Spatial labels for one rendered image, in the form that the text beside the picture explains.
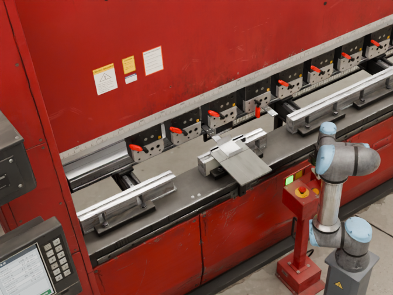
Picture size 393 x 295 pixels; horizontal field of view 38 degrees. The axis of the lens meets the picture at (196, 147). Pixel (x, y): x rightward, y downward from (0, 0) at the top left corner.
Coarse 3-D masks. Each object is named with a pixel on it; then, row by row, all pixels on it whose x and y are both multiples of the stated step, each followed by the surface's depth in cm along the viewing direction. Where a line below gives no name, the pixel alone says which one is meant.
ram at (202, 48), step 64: (64, 0) 191; (128, 0) 204; (192, 0) 219; (256, 0) 237; (320, 0) 258; (384, 0) 283; (64, 64) 205; (192, 64) 238; (256, 64) 259; (64, 128) 221
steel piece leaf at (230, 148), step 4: (232, 140) 287; (224, 144) 285; (228, 144) 285; (232, 144) 285; (220, 148) 283; (224, 148) 283; (228, 148) 283; (232, 148) 282; (236, 148) 282; (240, 148) 279; (224, 152) 280; (228, 152) 280; (232, 152) 277; (236, 152) 279; (228, 156) 278
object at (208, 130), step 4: (200, 108) 304; (200, 112) 300; (200, 116) 297; (204, 124) 297; (204, 128) 294; (208, 128) 294; (208, 132) 292; (212, 132) 292; (212, 136) 289; (216, 136) 289
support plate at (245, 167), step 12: (240, 144) 285; (216, 156) 279; (240, 156) 278; (252, 156) 278; (228, 168) 272; (240, 168) 272; (252, 168) 272; (264, 168) 271; (240, 180) 266; (252, 180) 266
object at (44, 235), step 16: (32, 224) 177; (48, 224) 173; (0, 240) 173; (16, 240) 169; (32, 240) 169; (48, 240) 173; (64, 240) 177; (0, 256) 165; (48, 256) 176; (64, 256) 181; (48, 272) 180; (64, 272) 185; (64, 288) 189; (80, 288) 194
